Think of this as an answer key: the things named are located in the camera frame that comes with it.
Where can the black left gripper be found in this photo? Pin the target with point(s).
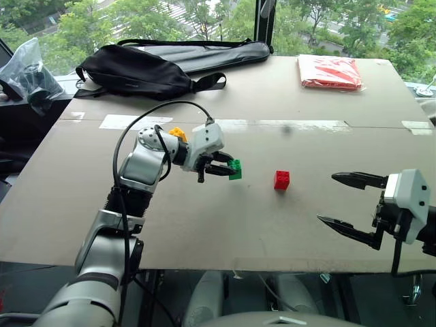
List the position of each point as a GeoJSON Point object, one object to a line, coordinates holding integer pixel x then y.
{"type": "Point", "coordinates": [205, 164]}

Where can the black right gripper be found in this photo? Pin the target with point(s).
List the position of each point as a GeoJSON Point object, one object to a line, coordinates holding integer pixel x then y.
{"type": "Point", "coordinates": [388, 213]}

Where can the green toy brick cube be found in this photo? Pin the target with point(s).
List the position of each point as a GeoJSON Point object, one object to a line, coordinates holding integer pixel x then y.
{"type": "Point", "coordinates": [236, 170]}

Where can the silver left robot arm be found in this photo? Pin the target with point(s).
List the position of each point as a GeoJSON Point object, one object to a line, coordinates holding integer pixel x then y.
{"type": "Point", "coordinates": [136, 167]}

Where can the yellow toy brick cube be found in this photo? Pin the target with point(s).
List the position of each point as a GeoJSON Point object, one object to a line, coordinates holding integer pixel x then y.
{"type": "Point", "coordinates": [178, 133]}

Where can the red toy brick cube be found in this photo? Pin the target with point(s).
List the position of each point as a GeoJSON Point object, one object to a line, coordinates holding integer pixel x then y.
{"type": "Point", "coordinates": [281, 180]}

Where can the long white tape strip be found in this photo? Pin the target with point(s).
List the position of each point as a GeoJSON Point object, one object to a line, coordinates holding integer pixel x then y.
{"type": "Point", "coordinates": [282, 124]}

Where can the short white tape strip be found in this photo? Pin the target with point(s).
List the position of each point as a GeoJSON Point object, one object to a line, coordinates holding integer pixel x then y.
{"type": "Point", "coordinates": [136, 122]}
{"type": "Point", "coordinates": [417, 126]}

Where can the metal caster wheel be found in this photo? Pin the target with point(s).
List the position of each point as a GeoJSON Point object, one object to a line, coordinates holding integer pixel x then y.
{"type": "Point", "coordinates": [413, 289]}

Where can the grey rounded robot leg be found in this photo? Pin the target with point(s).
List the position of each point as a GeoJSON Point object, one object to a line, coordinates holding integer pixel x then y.
{"type": "Point", "coordinates": [204, 296]}
{"type": "Point", "coordinates": [296, 291]}

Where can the long black fabric case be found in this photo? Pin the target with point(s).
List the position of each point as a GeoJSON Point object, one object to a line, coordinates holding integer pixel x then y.
{"type": "Point", "coordinates": [211, 56]}

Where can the black fabric sling bag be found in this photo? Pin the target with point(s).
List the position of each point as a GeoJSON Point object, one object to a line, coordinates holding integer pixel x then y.
{"type": "Point", "coordinates": [136, 73]}

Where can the small white stand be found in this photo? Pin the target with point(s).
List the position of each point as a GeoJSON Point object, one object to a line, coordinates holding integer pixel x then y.
{"type": "Point", "coordinates": [425, 90]}

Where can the red white packaged cloth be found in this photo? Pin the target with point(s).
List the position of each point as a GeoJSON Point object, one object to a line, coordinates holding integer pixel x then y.
{"type": "Point", "coordinates": [328, 73]}

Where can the grey robot torso cover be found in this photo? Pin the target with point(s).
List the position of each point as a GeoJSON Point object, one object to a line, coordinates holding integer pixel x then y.
{"type": "Point", "coordinates": [272, 321]}

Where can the black side table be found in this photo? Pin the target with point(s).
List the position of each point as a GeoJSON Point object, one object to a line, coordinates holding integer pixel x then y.
{"type": "Point", "coordinates": [24, 126]}

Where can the clear plastic bag with parts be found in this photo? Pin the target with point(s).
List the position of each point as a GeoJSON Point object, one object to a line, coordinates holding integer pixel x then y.
{"type": "Point", "coordinates": [29, 80]}

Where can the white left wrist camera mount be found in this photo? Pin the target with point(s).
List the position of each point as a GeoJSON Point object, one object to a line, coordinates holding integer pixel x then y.
{"type": "Point", "coordinates": [207, 139]}

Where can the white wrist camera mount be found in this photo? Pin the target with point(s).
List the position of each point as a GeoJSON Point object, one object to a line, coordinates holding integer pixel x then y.
{"type": "Point", "coordinates": [413, 199]}
{"type": "Point", "coordinates": [207, 139]}

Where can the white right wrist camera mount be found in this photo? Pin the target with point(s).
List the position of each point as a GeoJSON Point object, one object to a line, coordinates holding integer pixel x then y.
{"type": "Point", "coordinates": [413, 199]}

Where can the black window frame post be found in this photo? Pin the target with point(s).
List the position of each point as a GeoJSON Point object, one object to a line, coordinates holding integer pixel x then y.
{"type": "Point", "coordinates": [264, 20]}

